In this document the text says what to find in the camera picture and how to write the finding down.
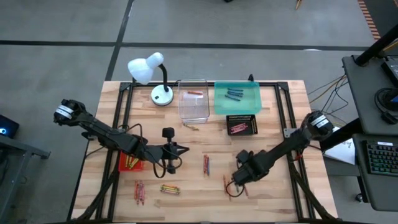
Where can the silver mounting bracket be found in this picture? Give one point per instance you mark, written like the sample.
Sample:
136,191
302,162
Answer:
288,132

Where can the black floor mat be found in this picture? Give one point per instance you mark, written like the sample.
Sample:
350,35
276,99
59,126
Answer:
385,12

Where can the black aluminium table frame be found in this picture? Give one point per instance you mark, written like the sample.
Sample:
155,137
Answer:
270,84

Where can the black laptop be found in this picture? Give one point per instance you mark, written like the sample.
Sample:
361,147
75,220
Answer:
392,71

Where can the black power plug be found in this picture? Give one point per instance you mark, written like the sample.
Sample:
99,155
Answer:
250,77

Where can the white paper sheet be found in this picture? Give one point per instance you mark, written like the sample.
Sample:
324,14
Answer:
342,152

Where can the black support beam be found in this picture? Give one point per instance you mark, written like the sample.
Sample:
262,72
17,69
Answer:
342,135

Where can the black mesh basket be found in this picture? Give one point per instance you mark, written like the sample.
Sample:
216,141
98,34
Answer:
231,119

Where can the black box with blue light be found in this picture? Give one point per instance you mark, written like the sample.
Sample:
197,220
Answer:
11,124

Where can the red plastic basket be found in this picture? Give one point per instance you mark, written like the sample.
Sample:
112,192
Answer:
136,168

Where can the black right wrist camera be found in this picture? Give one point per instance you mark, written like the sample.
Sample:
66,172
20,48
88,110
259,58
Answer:
242,154

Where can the teal plastic bin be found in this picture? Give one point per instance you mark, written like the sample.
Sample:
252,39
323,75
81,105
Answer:
237,105

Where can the grey side table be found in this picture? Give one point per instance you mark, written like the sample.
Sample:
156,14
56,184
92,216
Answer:
25,148

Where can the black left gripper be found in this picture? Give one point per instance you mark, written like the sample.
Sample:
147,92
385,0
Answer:
166,152

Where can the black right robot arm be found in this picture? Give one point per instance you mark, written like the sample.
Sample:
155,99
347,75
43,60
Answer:
289,146

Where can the black caster wheel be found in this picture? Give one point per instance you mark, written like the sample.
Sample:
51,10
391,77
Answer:
359,198

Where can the backlit keyboard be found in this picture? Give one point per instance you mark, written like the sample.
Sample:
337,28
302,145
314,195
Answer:
384,158

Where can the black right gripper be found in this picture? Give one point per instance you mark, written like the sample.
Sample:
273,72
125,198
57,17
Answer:
250,171

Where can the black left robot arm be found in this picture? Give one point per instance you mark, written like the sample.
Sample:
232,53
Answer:
105,133

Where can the clear plastic bin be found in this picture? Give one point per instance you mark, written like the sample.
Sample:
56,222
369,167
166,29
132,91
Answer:
194,109

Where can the grey computer desk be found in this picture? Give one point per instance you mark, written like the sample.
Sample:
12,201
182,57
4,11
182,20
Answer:
363,93

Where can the grey desk extension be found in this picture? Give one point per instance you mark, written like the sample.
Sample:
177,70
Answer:
379,193

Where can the black pole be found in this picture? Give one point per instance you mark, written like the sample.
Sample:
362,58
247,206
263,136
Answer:
376,46

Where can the white desk lamp black neck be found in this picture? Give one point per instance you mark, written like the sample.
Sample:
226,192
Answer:
141,68

